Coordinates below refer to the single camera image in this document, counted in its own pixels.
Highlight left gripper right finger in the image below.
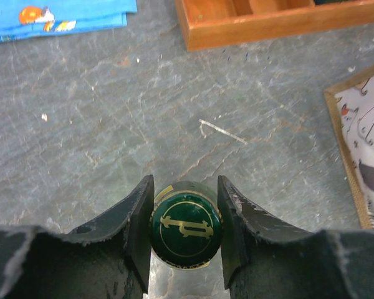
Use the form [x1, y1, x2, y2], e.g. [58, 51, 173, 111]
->
[218, 176, 374, 298]

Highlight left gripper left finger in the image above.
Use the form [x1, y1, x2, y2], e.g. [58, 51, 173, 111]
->
[0, 175, 155, 298]

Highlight green glass bottle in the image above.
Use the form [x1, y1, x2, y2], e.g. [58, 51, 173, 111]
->
[149, 181, 224, 270]

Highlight canvas tote bag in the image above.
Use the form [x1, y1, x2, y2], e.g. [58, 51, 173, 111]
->
[324, 65, 374, 229]

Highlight orange wooden compartment tray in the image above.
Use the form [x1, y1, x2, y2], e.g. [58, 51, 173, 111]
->
[175, 1, 374, 51]

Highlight blue patterned cloth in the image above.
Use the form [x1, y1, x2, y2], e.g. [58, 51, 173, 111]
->
[0, 0, 138, 43]

